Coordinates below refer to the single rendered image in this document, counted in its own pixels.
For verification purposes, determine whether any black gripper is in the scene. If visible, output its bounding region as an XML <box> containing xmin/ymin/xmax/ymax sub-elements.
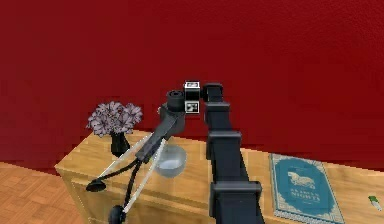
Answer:
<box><xmin>85</xmin><ymin>89</ymin><xmax>187</xmax><ymax>224</ymax></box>

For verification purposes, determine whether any clear glass bowl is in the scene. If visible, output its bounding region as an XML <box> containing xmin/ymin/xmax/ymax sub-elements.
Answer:
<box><xmin>153</xmin><ymin>143</ymin><xmax>188</xmax><ymax>179</ymax></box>

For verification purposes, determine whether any black vase with purple flowers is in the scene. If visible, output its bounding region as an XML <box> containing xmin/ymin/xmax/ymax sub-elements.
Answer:
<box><xmin>86</xmin><ymin>101</ymin><xmax>144</xmax><ymax>158</ymax></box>

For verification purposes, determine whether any light wooden cabinet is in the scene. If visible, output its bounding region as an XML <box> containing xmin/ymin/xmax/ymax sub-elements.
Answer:
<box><xmin>54</xmin><ymin>129</ymin><xmax>384</xmax><ymax>224</ymax></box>

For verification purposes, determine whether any teal book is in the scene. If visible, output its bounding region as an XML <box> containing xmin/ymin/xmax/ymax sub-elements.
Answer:
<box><xmin>268</xmin><ymin>152</ymin><xmax>346</xmax><ymax>224</ymax></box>

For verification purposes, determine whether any small green and white object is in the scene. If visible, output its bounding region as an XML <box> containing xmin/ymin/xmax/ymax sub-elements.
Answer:
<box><xmin>368</xmin><ymin>195</ymin><xmax>384</xmax><ymax>212</ymax></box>

